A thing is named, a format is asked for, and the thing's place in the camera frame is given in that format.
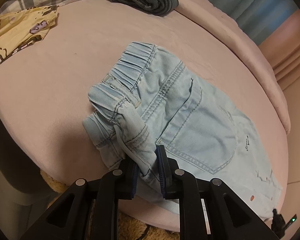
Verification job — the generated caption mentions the light blue denim pants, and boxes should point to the light blue denim pants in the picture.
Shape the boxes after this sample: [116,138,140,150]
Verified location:
[83,42,282,219]

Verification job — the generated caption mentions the yellow cartoon print garment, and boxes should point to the yellow cartoon print garment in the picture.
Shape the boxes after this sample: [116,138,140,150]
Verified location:
[0,5,58,64]

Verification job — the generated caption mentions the pink folded duvet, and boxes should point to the pink folded duvet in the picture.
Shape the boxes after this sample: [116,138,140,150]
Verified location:
[177,0,291,134]

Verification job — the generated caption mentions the pink and blue curtain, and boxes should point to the pink and blue curtain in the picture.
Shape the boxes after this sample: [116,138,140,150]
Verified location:
[208,0,300,84]

